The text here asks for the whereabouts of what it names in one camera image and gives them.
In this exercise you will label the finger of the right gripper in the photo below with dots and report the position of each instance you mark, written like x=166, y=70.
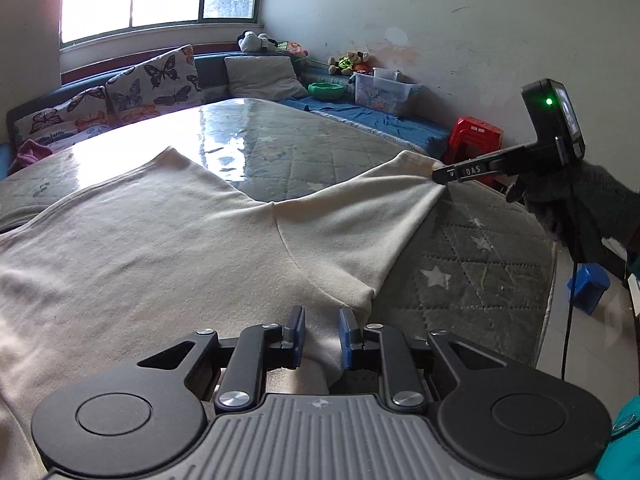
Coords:
x=475, y=157
x=464, y=171

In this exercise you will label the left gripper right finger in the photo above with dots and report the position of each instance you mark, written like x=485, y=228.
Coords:
x=384, y=350

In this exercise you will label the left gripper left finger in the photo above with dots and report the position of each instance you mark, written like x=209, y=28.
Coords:
x=259, y=349

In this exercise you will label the cream sweatshirt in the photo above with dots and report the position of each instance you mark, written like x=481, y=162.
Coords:
x=125, y=266

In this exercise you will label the red plastic stool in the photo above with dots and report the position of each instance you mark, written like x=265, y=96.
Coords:
x=470, y=138

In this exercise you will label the clear plastic storage box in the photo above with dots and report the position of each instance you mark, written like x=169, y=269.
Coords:
x=391, y=97

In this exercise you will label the blue corner sofa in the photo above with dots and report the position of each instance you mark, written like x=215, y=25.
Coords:
x=212, y=74

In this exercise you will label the colourful plush toys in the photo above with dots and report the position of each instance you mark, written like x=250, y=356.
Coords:
x=353, y=62

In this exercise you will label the blue plastic stool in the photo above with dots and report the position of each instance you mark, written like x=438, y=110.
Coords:
x=589, y=284

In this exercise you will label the green bowl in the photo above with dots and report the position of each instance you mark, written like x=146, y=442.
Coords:
x=326, y=91

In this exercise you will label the grey plain cushion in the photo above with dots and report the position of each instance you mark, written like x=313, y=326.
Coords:
x=271, y=78

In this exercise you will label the panda plush toy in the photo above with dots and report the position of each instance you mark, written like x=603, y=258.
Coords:
x=250, y=42

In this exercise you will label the right butterfly cushion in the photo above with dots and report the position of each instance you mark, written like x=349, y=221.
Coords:
x=162, y=85

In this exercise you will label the butterfly cushion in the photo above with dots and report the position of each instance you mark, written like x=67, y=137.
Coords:
x=57, y=127
x=162, y=85

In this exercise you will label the left butterfly cushion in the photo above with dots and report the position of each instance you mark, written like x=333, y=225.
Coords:
x=57, y=127

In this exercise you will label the magenta cloth on sofa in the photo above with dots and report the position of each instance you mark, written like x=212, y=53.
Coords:
x=29, y=153

